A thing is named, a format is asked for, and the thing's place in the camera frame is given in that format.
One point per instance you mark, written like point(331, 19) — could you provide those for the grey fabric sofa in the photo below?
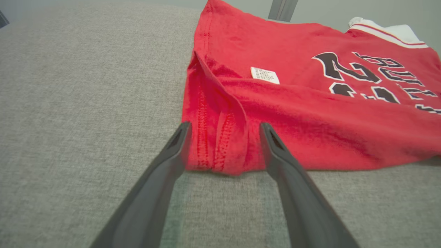
point(69, 120)

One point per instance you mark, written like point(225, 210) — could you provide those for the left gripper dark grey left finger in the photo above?
point(151, 199)

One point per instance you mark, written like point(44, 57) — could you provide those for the red basketball jersey with lettering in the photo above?
point(310, 113)

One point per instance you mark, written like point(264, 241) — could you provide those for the grey metal post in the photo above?
point(282, 8)

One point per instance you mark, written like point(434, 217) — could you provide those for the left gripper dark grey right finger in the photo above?
point(303, 206)

